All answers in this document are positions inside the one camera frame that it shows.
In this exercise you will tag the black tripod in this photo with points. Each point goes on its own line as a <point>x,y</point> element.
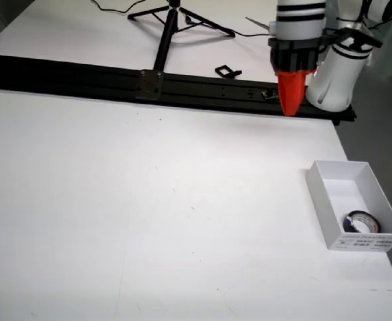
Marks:
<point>169,30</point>

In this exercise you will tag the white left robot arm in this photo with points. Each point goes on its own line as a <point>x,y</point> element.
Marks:
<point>336,80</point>

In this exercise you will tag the grey metal bracket plate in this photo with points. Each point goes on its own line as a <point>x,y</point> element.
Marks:
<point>150,85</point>

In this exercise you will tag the white rectangular bin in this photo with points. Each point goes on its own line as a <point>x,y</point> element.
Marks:
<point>323,200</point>

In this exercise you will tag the black aluminium rail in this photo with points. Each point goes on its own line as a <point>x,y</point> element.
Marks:
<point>82,78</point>

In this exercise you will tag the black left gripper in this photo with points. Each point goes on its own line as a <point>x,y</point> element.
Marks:
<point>294,55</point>

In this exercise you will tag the small black plastic clip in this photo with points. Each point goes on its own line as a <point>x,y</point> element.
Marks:
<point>224,71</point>

